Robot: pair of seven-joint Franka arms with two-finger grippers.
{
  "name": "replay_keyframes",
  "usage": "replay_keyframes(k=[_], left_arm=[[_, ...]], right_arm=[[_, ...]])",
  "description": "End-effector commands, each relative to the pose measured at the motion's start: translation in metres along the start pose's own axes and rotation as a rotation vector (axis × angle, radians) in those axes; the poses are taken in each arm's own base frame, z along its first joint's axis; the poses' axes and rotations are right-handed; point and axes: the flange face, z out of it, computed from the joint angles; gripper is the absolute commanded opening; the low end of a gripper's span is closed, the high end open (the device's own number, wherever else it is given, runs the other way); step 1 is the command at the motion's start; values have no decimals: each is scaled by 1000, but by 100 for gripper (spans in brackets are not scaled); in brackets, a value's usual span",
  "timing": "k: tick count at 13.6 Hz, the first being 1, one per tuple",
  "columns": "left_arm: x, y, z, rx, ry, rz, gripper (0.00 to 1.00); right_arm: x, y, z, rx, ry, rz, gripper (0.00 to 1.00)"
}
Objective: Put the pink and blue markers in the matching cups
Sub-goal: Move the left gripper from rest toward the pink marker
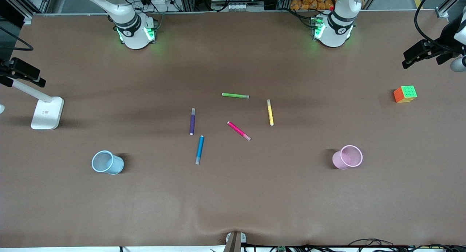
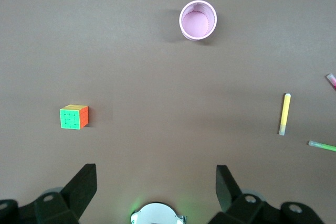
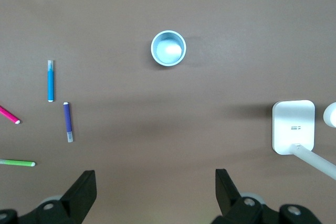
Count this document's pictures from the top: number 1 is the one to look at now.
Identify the pile of orange items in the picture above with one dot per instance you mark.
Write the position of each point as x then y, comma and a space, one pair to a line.
309, 0

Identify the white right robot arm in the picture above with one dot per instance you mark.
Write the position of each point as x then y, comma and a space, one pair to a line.
133, 33

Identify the blue marker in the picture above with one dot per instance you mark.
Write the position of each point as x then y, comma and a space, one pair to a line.
200, 149

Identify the grey equipment box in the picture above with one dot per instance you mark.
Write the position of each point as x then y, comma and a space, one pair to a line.
236, 0

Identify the colourful puzzle cube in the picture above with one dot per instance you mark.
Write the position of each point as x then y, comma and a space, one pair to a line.
405, 94

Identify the light blue mesh cup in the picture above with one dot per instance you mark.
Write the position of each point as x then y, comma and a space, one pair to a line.
115, 166

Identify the white desk stand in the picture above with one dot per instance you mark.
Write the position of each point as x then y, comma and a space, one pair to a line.
47, 113

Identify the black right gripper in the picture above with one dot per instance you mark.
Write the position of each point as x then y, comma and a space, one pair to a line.
6, 67

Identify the metal table edge bracket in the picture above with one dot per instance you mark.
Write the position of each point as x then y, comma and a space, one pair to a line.
235, 241

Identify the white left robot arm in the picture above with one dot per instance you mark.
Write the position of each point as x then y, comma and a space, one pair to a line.
335, 30

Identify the pink mesh cup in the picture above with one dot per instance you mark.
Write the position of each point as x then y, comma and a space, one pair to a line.
339, 161

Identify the yellow marker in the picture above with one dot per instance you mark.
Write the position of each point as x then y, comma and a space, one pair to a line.
270, 113

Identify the aluminium frame profile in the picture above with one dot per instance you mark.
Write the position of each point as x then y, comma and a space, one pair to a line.
446, 10

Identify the green marker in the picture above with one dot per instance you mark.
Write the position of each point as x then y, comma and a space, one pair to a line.
235, 95

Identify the small green circuit board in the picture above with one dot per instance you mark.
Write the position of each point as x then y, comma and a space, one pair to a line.
281, 249

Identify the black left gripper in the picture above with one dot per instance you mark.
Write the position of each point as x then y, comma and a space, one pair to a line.
445, 38

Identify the purple marker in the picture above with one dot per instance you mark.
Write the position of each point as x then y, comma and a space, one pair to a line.
192, 122

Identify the pink marker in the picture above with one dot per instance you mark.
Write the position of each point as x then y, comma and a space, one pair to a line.
238, 130

